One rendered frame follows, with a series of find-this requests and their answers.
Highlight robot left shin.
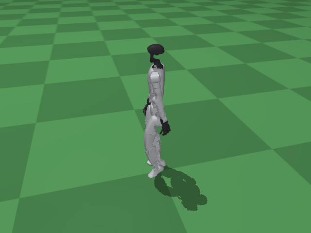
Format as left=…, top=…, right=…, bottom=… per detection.
left=145, top=146, right=158, bottom=171

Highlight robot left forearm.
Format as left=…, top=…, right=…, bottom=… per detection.
left=155, top=98, right=167, bottom=123

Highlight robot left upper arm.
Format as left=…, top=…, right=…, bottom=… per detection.
left=150, top=71, right=162, bottom=104

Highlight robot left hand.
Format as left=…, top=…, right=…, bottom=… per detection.
left=160, top=119, right=171, bottom=135

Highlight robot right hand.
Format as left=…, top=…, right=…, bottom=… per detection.
left=143, top=98, right=151, bottom=116

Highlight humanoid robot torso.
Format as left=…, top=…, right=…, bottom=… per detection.
left=147, top=64, right=165, bottom=116

